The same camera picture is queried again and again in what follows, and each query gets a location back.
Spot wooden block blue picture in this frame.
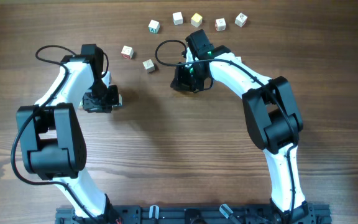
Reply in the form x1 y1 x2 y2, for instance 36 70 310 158
117 94 122 106

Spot wooden block red stripes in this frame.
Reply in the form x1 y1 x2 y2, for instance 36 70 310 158
142 59 155 73

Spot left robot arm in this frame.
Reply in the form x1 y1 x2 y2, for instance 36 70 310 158
11 44 123 223

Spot wooden block red left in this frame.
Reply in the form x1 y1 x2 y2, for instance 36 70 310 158
121 45 134 59

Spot yellow wooden block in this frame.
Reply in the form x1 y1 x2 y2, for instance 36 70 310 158
191 13 203 27

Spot wooden block red picture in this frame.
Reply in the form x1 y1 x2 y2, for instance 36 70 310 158
215 18 226 32

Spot white wooden block top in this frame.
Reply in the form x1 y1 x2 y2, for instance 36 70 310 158
172 12 183 25

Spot wooden block teal side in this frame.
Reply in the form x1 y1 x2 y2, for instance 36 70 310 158
148 19 160 34

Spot wooden block far right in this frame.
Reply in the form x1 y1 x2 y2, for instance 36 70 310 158
235 12 248 27

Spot left camera cable black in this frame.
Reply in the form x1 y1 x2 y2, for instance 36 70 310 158
11 45 99 223

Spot camera cable black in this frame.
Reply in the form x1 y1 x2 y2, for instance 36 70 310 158
11 45 99 223
154 39 296 224

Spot right camera cable black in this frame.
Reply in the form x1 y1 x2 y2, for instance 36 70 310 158
154 39 296 224

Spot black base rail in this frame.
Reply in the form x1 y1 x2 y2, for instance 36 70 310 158
55 203 333 224

